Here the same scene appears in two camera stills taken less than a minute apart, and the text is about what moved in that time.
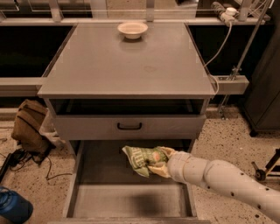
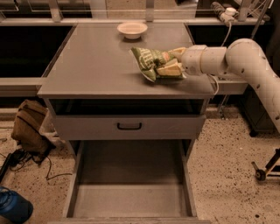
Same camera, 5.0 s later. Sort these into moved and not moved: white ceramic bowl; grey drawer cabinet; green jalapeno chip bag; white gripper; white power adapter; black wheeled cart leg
Moved: white gripper; green jalapeno chip bag
Not moved: white ceramic bowl; black wheeled cart leg; white power adapter; grey drawer cabinet
